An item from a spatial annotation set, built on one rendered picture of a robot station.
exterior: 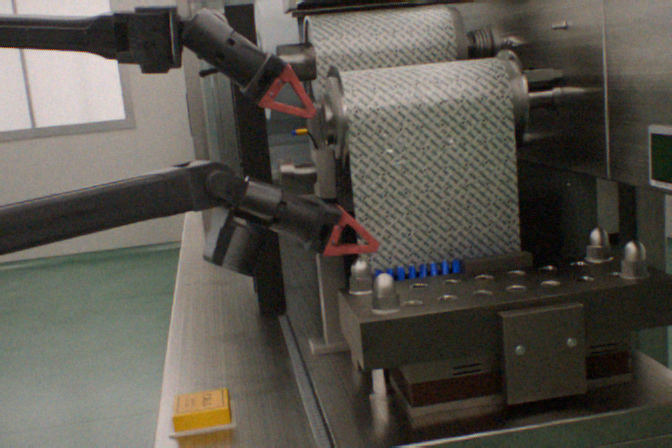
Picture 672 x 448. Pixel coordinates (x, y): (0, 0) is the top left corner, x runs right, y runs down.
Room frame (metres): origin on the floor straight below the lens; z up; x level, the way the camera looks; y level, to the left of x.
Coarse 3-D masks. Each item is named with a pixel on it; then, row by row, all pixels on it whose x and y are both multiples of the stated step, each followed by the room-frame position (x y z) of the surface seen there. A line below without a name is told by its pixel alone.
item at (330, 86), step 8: (504, 64) 1.16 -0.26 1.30; (512, 72) 1.15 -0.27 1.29; (328, 80) 1.15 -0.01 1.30; (512, 80) 1.14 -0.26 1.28; (328, 88) 1.16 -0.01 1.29; (336, 88) 1.11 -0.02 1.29; (512, 88) 1.13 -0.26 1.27; (336, 96) 1.10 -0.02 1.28; (512, 96) 1.13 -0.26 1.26; (520, 96) 1.13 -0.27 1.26; (336, 104) 1.10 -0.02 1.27; (520, 104) 1.13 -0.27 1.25; (336, 112) 1.11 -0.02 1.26; (520, 112) 1.13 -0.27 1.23; (520, 120) 1.14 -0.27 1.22; (336, 152) 1.14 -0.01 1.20
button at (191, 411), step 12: (180, 396) 0.98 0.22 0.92; (192, 396) 0.98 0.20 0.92; (204, 396) 0.97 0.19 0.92; (216, 396) 0.97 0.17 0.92; (180, 408) 0.94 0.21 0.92; (192, 408) 0.94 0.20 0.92; (204, 408) 0.93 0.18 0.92; (216, 408) 0.93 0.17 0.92; (228, 408) 0.93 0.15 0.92; (180, 420) 0.92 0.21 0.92; (192, 420) 0.92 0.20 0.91; (204, 420) 0.93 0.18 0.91; (216, 420) 0.93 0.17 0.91; (228, 420) 0.93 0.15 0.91
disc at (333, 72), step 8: (328, 72) 1.18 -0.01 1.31; (336, 72) 1.12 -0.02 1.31; (336, 80) 1.11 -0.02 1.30; (344, 96) 1.09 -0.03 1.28; (344, 104) 1.08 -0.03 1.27; (344, 112) 1.08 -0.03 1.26; (344, 120) 1.08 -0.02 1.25; (344, 128) 1.08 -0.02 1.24; (344, 136) 1.09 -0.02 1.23; (344, 144) 1.10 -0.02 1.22; (344, 152) 1.10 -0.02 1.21; (336, 160) 1.18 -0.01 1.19; (344, 160) 1.11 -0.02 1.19; (344, 168) 1.13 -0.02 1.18
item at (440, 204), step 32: (352, 160) 1.09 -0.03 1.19; (384, 160) 1.10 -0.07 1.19; (416, 160) 1.10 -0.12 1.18; (448, 160) 1.11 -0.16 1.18; (480, 160) 1.12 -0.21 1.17; (512, 160) 1.12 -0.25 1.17; (384, 192) 1.10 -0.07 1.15; (416, 192) 1.10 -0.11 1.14; (448, 192) 1.11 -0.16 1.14; (480, 192) 1.11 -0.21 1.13; (512, 192) 1.12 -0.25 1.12; (384, 224) 1.09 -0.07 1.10; (416, 224) 1.10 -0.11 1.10; (448, 224) 1.11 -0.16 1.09; (480, 224) 1.11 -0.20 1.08; (512, 224) 1.12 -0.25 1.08; (384, 256) 1.09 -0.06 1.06; (416, 256) 1.10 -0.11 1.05; (448, 256) 1.11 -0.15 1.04; (480, 256) 1.11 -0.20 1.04
